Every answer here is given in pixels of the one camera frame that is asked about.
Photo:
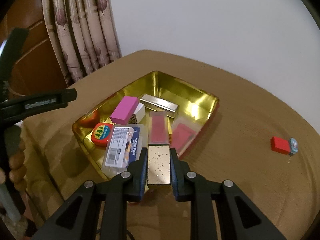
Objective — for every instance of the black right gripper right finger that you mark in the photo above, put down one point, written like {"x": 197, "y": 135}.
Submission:
{"x": 218, "y": 210}

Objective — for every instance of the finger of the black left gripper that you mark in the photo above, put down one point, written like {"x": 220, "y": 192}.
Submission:
{"x": 27, "y": 106}

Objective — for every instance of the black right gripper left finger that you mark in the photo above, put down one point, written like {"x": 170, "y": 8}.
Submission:
{"x": 98, "y": 209}

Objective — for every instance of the gold cap red lipstick box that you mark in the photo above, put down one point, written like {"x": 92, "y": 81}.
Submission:
{"x": 158, "y": 150}

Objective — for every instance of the clear pink card packet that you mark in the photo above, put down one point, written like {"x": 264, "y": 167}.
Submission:
{"x": 185, "y": 130}

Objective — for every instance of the clear plastic floss box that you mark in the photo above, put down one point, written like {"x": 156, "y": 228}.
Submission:
{"x": 124, "y": 146}

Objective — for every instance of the white small box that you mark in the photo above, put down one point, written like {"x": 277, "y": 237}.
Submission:
{"x": 138, "y": 114}

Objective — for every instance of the pink rectangular block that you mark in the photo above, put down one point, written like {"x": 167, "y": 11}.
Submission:
{"x": 124, "y": 110}

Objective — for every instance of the small blue cartoon tin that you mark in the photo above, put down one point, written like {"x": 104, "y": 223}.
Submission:
{"x": 293, "y": 146}

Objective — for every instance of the person's left hand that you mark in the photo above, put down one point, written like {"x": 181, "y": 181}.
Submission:
{"x": 17, "y": 168}

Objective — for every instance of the yellow wooden block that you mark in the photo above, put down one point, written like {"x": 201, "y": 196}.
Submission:
{"x": 170, "y": 133}

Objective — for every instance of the silver metal bar box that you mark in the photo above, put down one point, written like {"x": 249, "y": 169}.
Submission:
{"x": 157, "y": 104}

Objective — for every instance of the red rectangular block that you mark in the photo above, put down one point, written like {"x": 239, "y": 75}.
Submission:
{"x": 280, "y": 145}

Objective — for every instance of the patterned beige curtain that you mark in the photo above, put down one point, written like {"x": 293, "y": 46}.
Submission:
{"x": 82, "y": 35}

